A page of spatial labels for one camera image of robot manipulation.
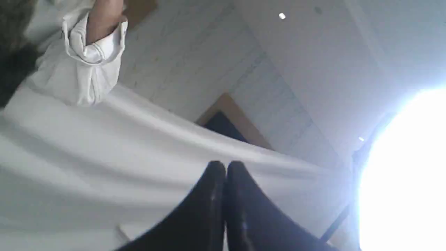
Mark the white backdrop curtain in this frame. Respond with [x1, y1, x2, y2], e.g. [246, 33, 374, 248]
[1, 86, 352, 251]

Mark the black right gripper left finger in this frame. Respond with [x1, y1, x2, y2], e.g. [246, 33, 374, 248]
[119, 161, 226, 251]

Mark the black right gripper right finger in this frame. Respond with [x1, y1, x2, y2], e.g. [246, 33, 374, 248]
[225, 161, 335, 251]

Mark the person's bare left forearm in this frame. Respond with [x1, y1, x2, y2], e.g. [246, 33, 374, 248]
[85, 0, 127, 45]

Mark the brown wall panel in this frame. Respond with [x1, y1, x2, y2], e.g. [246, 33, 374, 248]
[196, 93, 274, 151]

